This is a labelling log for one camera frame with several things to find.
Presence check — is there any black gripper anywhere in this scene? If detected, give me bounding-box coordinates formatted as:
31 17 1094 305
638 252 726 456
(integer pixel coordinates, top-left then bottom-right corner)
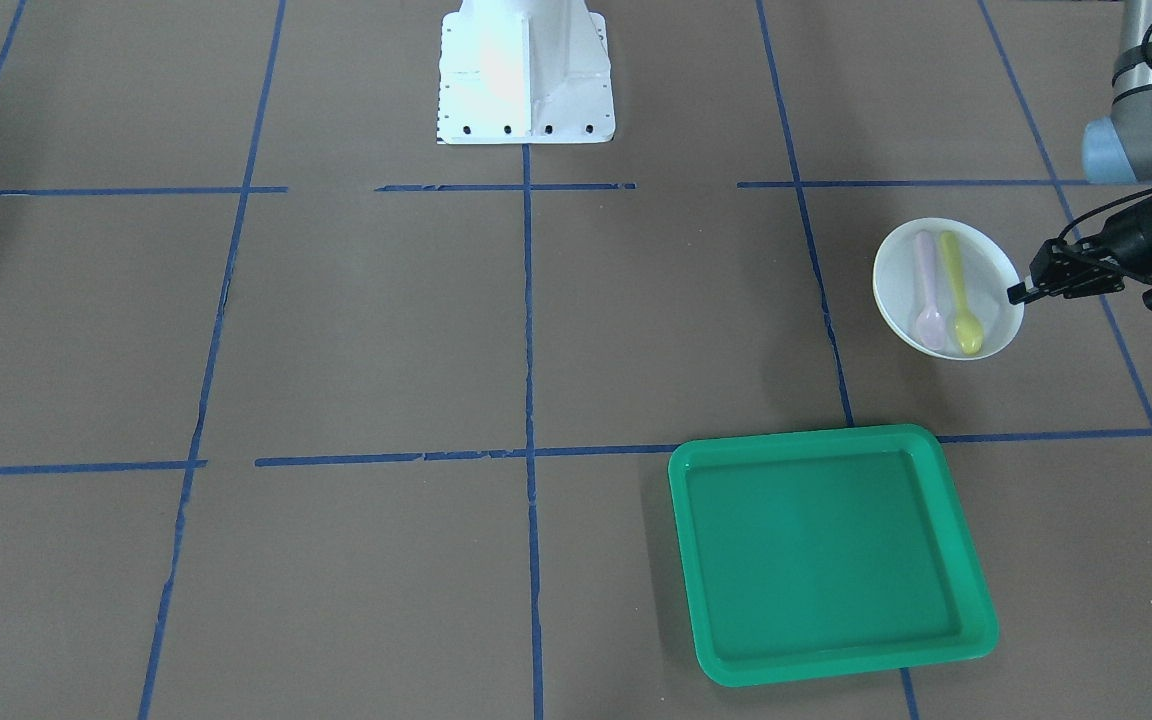
1007 200 1152 305

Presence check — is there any white round plate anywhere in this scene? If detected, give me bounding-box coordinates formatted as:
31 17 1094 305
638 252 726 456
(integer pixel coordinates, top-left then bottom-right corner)
870 217 1024 361

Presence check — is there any yellow plastic spoon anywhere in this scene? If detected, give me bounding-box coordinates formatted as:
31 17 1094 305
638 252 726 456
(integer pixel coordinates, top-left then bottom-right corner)
937 232 986 357

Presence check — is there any pink plastic spoon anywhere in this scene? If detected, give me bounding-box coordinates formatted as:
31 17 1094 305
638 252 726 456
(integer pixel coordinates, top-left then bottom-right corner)
914 232 948 354

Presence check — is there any green plastic tray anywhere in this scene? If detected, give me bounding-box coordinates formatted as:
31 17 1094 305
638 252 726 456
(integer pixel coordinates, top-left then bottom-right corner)
668 424 1000 688

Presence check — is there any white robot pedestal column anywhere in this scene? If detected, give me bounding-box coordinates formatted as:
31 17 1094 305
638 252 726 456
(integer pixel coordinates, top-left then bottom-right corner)
435 1 617 145

